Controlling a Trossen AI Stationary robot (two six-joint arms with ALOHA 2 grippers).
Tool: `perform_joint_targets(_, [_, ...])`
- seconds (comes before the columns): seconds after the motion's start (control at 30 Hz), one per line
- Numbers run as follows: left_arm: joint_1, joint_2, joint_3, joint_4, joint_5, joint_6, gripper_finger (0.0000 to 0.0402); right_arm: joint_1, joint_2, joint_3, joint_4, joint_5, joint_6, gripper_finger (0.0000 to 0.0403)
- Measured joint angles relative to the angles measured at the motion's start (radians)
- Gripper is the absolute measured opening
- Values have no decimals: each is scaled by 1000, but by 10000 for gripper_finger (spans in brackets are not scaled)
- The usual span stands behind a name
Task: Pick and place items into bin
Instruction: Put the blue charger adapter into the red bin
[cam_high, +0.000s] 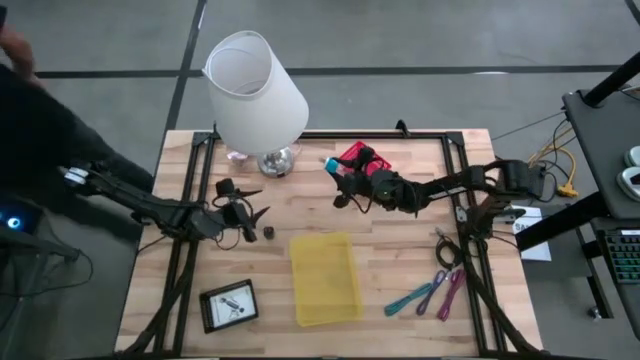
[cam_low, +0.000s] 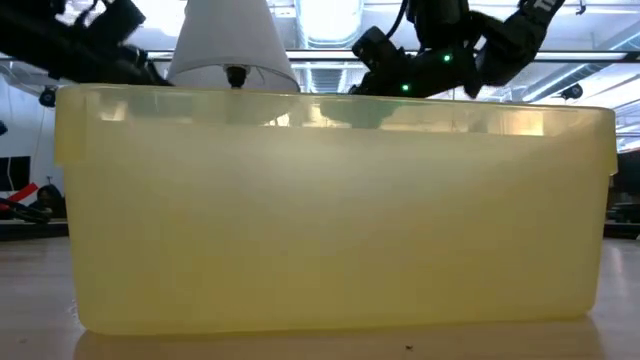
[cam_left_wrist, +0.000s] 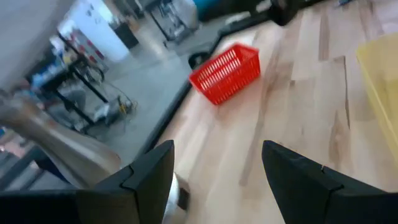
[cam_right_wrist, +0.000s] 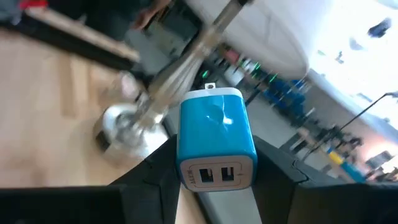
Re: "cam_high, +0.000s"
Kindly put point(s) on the yellow translucent plastic bin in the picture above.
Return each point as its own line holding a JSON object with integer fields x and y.
{"x": 325, "y": 280}

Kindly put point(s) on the red plastic basket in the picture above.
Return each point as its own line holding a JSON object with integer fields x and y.
{"x": 381, "y": 164}

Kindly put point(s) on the person's hand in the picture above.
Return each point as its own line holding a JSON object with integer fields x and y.
{"x": 17, "y": 52}

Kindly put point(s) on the black plug charger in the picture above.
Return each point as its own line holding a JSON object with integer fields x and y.
{"x": 268, "y": 233}

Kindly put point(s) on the silver metal bracket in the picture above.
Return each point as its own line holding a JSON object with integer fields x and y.
{"x": 461, "y": 214}

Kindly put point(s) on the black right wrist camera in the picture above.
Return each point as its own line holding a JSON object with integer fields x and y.
{"x": 387, "y": 189}

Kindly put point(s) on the small teal and white box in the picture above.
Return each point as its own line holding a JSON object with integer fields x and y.
{"x": 331, "y": 165}

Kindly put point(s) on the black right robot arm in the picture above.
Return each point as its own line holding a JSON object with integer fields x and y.
{"x": 450, "y": 186}

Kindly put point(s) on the black aluminium table frame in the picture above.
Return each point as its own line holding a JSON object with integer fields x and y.
{"x": 425, "y": 135}

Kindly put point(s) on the black plastic basket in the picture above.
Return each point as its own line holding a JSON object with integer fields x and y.
{"x": 203, "y": 312}

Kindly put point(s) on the backlit keyboard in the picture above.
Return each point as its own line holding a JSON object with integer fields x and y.
{"x": 625, "y": 257}

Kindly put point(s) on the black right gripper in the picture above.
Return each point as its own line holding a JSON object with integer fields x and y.
{"x": 364, "y": 182}

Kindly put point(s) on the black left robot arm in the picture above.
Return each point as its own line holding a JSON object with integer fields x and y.
{"x": 150, "y": 205}

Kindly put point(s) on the silver lamp with white shade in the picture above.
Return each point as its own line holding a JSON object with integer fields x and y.
{"x": 252, "y": 100}

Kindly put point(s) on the black pole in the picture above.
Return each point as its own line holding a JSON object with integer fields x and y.
{"x": 612, "y": 80}

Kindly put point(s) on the large white green device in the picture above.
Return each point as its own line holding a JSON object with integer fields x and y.
{"x": 630, "y": 185}

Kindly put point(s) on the grey side stand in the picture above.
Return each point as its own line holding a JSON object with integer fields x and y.
{"x": 40, "y": 247}

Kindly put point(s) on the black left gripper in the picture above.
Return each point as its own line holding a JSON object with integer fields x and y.
{"x": 235, "y": 217}

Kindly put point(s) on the black device with blue light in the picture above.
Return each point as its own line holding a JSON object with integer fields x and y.
{"x": 15, "y": 222}

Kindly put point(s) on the person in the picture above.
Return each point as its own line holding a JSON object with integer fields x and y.
{"x": 40, "y": 135}

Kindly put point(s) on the small white card box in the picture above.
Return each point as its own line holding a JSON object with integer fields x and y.
{"x": 230, "y": 306}

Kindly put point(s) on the black side desk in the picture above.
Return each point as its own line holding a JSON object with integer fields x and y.
{"x": 600, "y": 150}

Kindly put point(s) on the small white green device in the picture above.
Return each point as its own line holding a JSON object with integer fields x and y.
{"x": 634, "y": 157}

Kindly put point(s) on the white paper sheet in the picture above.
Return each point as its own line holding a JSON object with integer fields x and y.
{"x": 532, "y": 240}

